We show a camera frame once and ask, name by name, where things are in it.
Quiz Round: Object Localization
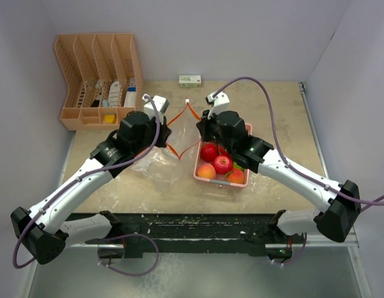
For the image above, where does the dark red round fruit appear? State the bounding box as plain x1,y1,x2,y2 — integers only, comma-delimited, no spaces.
200,143,218,163

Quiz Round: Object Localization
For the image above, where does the white leaflet package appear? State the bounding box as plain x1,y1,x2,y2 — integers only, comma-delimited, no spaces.
107,81,120,107

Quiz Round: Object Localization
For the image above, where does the yellow grey stamp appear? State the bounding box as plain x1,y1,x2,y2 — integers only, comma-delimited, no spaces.
104,114,117,124

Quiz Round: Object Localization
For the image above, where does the pink perforated plastic basket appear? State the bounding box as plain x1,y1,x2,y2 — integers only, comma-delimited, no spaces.
193,140,250,189

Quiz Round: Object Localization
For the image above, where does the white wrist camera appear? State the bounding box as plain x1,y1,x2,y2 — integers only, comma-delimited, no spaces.
142,94,169,119
205,91,230,119

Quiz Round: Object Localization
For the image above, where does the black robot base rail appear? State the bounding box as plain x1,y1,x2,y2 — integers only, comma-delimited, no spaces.
82,213,304,260

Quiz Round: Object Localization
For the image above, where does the blue white box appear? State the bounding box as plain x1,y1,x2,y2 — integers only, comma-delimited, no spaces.
123,87,136,107

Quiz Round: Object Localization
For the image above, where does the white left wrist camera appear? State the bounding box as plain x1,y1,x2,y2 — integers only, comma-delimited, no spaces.
142,94,169,119

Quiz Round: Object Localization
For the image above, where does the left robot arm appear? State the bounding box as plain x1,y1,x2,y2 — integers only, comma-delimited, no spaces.
11,111,171,269

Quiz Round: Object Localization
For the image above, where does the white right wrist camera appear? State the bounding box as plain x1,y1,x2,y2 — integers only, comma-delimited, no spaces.
205,91,230,119

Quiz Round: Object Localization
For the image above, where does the green white small box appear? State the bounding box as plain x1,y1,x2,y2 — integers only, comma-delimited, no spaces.
178,74,202,88

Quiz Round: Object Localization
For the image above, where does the peach plastic file organizer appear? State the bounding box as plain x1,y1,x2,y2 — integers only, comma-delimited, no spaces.
54,34,144,131

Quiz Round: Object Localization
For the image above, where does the red apple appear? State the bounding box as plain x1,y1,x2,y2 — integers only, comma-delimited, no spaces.
212,155,233,175

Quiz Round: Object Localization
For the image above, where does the clear orange-zipper top bag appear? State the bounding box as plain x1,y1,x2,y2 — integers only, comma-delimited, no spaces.
132,98,200,184

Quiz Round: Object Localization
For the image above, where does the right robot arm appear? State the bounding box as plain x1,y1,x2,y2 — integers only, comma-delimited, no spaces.
196,110,361,243

